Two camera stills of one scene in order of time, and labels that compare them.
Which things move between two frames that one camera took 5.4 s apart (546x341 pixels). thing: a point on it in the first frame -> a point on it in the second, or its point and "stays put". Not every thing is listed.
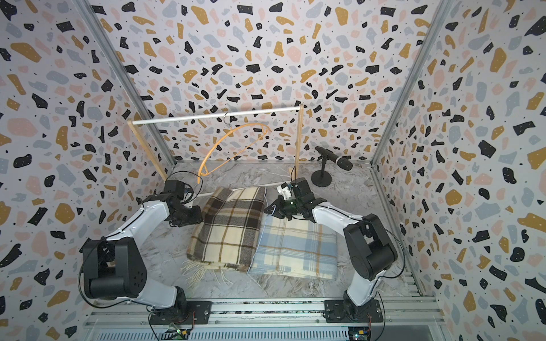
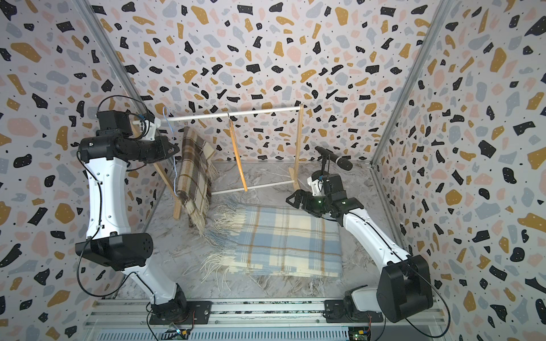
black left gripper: [196, 217] -> [161, 141]
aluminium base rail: [415, 319] stays put
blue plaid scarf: [296, 247] stays put
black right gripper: [279, 209] -> [305, 205]
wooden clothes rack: [298, 129] stays put
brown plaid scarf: [225, 239] -> [198, 168]
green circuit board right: [359, 333] stays put
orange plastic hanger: [207, 172] -> [238, 153]
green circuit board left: [176, 334] stays put
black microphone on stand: [322, 178] stays put
